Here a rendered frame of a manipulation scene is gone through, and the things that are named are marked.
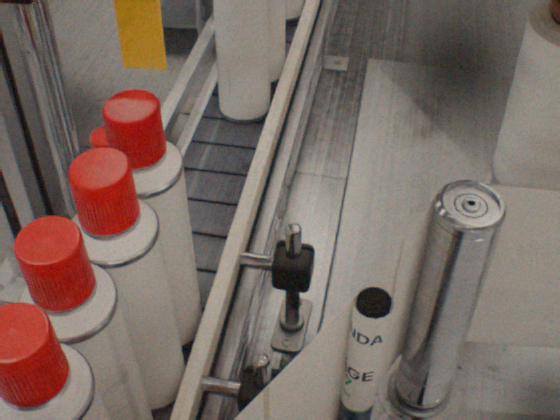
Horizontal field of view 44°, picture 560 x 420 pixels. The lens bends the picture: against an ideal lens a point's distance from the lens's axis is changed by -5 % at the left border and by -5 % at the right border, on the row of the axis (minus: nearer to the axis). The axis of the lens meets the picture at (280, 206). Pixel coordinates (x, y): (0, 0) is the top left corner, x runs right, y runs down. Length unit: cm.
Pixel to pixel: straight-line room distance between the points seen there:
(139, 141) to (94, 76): 50
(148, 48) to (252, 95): 25
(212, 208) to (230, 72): 13
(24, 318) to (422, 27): 77
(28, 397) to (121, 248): 10
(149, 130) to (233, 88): 30
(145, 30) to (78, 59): 49
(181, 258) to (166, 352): 6
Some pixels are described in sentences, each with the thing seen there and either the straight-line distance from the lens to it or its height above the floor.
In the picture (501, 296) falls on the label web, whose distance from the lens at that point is 47.
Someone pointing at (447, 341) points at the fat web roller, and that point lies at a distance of 44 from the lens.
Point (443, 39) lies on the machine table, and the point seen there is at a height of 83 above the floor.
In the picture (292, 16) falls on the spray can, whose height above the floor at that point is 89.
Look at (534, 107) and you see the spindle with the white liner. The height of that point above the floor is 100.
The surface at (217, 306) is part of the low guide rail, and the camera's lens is 52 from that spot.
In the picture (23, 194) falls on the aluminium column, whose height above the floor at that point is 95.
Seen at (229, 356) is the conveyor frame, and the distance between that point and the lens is 53.
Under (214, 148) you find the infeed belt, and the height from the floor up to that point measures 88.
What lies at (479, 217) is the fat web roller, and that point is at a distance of 37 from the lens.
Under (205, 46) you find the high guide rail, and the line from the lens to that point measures 68.
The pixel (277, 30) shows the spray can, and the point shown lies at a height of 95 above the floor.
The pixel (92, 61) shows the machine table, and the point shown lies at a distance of 93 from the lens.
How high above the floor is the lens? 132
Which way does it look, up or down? 45 degrees down
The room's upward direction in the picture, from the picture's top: straight up
